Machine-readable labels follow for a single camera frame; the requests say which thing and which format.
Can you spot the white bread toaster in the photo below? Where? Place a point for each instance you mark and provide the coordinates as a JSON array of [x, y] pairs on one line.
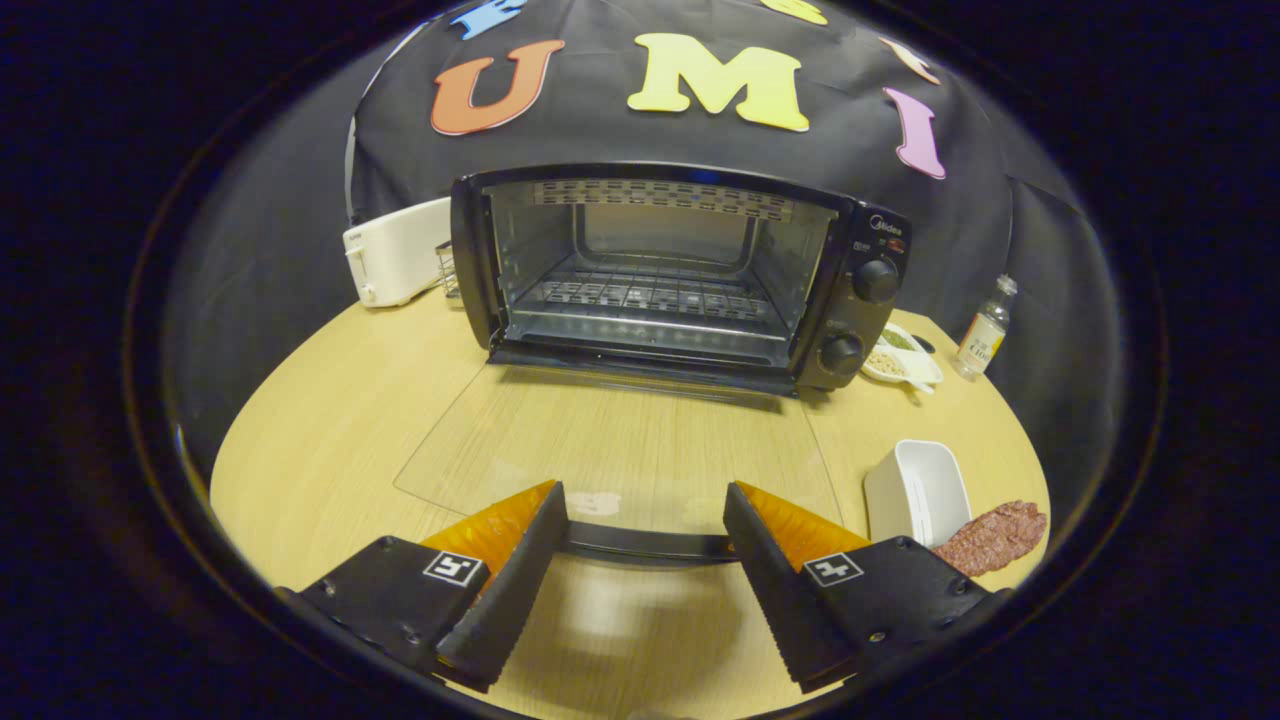
[[395, 255]]

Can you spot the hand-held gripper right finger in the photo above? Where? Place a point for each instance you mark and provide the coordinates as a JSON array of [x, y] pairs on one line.
[[775, 590]]

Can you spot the small black round cap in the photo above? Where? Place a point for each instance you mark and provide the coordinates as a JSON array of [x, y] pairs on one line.
[[924, 344]]

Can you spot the black backdrop cloth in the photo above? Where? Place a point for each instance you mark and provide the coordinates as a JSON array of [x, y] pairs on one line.
[[600, 140]]

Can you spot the small clear glass bottle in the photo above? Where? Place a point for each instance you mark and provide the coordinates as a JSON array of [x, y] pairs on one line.
[[983, 335]]

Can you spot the white rectangular tray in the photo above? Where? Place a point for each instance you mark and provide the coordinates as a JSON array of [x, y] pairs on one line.
[[915, 490]]

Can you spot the white divided dish with grains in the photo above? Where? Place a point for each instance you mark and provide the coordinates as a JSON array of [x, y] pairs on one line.
[[895, 362]]

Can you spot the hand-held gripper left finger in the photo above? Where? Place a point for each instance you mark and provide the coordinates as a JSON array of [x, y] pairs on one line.
[[520, 590]]

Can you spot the reddish-brown meat slice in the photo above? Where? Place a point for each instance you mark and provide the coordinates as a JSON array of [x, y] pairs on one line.
[[990, 538]]

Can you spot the black toaster oven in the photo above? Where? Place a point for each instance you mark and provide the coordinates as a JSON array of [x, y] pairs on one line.
[[870, 245]]

